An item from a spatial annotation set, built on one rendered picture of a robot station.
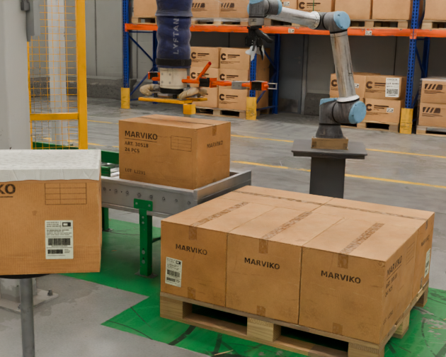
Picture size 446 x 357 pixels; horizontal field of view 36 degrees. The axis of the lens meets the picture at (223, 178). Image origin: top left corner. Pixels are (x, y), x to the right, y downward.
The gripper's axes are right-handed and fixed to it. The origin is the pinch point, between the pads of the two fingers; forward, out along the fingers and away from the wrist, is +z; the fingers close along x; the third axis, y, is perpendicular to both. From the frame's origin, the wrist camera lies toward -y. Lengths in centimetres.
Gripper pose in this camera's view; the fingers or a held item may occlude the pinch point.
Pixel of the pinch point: (258, 61)
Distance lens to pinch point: 407.4
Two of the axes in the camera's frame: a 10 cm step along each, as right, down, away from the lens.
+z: -0.2, 9.8, 2.1
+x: -4.9, 1.7, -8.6
